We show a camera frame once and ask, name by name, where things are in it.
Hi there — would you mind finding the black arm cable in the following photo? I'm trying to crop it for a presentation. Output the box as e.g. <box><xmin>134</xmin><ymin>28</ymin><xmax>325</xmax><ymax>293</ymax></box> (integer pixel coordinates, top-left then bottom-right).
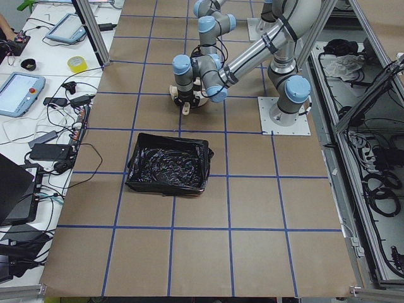
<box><xmin>189</xmin><ymin>44</ymin><xmax>233</xmax><ymax>88</ymax></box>
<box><xmin>216</xmin><ymin>36</ymin><xmax>229</xmax><ymax>62</ymax></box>

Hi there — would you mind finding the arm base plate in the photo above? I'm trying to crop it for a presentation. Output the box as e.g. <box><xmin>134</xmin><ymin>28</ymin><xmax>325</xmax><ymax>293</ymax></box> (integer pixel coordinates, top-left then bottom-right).
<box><xmin>258</xmin><ymin>97</ymin><xmax>311</xmax><ymax>136</ymax></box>
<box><xmin>247</xmin><ymin>18</ymin><xmax>269</xmax><ymax>42</ymax></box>

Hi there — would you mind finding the black power adapter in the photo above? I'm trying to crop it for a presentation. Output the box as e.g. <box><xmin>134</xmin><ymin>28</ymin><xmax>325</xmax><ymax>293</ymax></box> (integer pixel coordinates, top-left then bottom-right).
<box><xmin>30</xmin><ymin>143</ymin><xmax>73</xmax><ymax>161</ymax></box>

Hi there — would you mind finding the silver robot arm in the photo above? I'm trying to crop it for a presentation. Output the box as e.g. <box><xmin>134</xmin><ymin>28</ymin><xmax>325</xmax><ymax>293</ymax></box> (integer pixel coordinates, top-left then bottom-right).
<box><xmin>191</xmin><ymin>0</ymin><xmax>237</xmax><ymax>57</ymax></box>
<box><xmin>170</xmin><ymin>0</ymin><xmax>321</xmax><ymax>126</ymax></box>

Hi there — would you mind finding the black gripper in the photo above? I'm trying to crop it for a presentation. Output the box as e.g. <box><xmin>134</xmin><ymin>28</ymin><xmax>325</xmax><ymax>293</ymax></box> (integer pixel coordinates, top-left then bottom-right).
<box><xmin>191</xmin><ymin>47</ymin><xmax>203</xmax><ymax>58</ymax></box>
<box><xmin>175</xmin><ymin>91</ymin><xmax>199</xmax><ymax>106</ymax></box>

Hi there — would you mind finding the black lined trash bin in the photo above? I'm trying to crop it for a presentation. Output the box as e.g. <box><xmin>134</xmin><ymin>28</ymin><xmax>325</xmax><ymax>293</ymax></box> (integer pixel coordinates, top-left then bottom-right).
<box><xmin>126</xmin><ymin>133</ymin><xmax>214</xmax><ymax>196</ymax></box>

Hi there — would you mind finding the crumpled white cloth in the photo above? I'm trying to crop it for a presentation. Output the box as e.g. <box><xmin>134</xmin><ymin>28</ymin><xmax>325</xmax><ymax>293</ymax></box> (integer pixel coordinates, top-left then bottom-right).
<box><xmin>324</xmin><ymin>54</ymin><xmax>365</xmax><ymax>81</ymax></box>

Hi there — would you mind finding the blue teach pendant tablet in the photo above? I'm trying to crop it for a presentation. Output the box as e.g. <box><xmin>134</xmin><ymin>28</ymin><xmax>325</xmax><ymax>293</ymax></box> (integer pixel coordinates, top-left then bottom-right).
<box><xmin>45</xmin><ymin>13</ymin><xmax>86</xmax><ymax>44</ymax></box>

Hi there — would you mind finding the black laptop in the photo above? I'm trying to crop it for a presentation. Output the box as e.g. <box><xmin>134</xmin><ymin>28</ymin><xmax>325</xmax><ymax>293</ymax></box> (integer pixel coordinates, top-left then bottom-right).
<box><xmin>1</xmin><ymin>155</ymin><xmax>43</xmax><ymax>226</ymax></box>

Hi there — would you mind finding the yellow tape roll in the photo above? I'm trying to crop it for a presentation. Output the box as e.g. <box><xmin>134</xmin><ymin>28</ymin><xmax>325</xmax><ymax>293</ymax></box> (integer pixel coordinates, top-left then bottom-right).
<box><xmin>67</xmin><ymin>56</ymin><xmax>88</xmax><ymax>73</ymax></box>

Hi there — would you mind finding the white plastic dustpan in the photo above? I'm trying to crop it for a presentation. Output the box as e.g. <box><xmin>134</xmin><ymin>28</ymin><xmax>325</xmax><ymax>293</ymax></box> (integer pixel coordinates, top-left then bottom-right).
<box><xmin>169</xmin><ymin>80</ymin><xmax>208</xmax><ymax>116</ymax></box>

